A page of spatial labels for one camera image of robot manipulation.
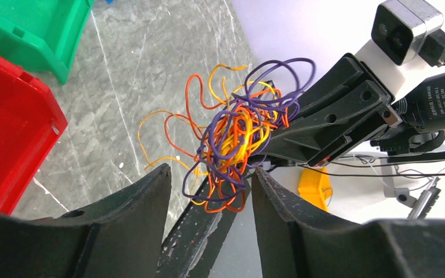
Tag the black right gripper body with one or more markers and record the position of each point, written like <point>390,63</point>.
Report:
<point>367,114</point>

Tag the yellow object behind rail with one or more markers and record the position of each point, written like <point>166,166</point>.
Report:
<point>314,186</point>

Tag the green plastic bin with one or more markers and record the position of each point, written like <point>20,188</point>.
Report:
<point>41,35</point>

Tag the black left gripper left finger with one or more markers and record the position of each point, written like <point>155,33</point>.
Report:
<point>118,236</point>

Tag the red plastic bin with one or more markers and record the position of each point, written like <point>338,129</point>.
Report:
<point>31,122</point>

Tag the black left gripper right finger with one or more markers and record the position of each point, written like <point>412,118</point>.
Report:
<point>297,239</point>

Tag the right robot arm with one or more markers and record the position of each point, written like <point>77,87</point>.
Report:
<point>422,112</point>

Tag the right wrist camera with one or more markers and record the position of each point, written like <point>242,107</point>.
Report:
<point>404,30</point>

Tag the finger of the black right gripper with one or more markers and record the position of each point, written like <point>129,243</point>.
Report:
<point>338,91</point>
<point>311,139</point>

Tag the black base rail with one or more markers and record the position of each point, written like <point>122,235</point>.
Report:
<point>223,244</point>

